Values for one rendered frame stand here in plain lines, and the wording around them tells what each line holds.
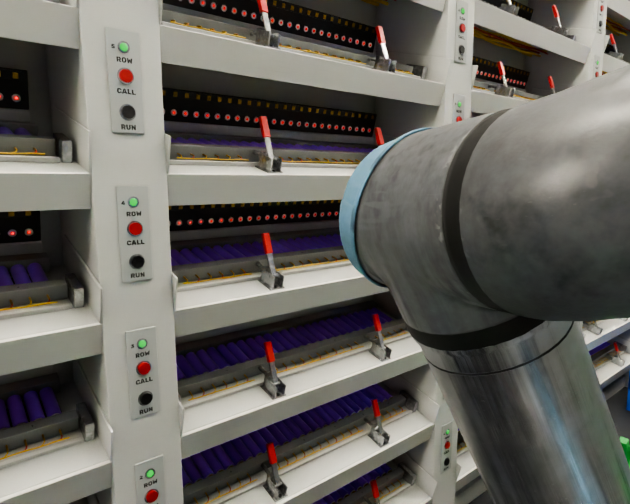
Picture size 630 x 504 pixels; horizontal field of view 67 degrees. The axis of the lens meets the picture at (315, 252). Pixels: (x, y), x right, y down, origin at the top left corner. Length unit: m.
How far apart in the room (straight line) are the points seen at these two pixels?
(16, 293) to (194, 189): 0.26
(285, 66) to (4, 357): 0.55
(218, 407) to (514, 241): 0.65
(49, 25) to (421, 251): 0.51
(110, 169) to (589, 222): 0.54
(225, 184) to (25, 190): 0.25
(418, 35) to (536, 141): 0.92
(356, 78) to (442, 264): 0.65
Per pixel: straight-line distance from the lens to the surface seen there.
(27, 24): 0.66
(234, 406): 0.81
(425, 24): 1.14
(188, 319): 0.71
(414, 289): 0.31
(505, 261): 0.23
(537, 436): 0.37
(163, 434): 0.74
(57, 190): 0.64
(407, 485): 1.28
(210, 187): 0.70
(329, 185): 0.82
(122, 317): 0.67
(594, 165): 0.22
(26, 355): 0.66
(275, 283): 0.79
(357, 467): 1.03
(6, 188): 0.63
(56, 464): 0.74
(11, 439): 0.76
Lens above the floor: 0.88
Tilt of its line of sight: 8 degrees down
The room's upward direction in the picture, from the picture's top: straight up
